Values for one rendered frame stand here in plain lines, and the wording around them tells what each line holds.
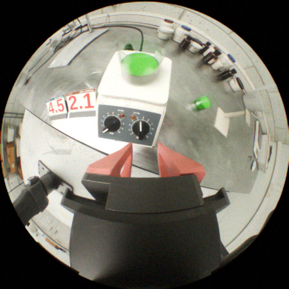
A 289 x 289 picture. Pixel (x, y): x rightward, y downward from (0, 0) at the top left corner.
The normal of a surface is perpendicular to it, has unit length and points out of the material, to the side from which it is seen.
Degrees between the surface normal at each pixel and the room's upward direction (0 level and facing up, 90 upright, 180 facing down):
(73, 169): 0
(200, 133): 0
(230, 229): 90
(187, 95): 0
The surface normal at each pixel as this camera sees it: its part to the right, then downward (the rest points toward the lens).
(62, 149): 0.13, 0.11
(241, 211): -0.91, -0.37
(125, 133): 0.03, 0.58
